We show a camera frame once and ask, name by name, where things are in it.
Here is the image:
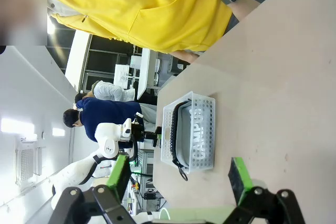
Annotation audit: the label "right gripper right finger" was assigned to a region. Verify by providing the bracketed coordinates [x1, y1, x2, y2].
[223, 157, 307, 224]

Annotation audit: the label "ceiling air conditioner unit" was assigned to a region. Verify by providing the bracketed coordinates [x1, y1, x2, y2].
[14, 137, 43, 186]

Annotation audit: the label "person in light grey top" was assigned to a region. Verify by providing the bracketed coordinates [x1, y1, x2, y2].
[75, 79, 136, 104]

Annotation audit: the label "black left arm cable sleeve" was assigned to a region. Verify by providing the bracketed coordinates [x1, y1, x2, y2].
[78, 134, 139, 186]

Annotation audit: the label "person in blue top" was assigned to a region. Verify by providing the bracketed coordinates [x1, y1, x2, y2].
[62, 97, 144, 143]

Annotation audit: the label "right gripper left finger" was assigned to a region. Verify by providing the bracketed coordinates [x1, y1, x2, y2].
[49, 154, 133, 224]

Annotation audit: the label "large ceiling light panel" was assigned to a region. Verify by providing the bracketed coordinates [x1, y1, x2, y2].
[1, 118, 35, 134]

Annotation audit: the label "grey pouch with black zipper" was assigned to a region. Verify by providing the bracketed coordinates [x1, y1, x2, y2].
[170, 99, 211, 182]

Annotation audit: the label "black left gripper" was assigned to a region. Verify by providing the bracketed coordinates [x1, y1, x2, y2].
[131, 123, 162, 148]

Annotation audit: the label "person's left hand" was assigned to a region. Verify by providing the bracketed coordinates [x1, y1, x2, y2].
[230, 0, 262, 23]

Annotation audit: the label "white perforated plastic basket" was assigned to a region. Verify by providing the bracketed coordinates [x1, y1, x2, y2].
[162, 91, 216, 174]

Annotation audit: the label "blurred person head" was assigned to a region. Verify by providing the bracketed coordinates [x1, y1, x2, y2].
[0, 0, 48, 47]

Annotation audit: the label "person's right hand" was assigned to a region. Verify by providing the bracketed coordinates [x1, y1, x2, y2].
[170, 50, 202, 65]

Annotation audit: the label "person in yellow hoodie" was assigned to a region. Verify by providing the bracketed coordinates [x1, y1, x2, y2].
[34, 0, 237, 54]

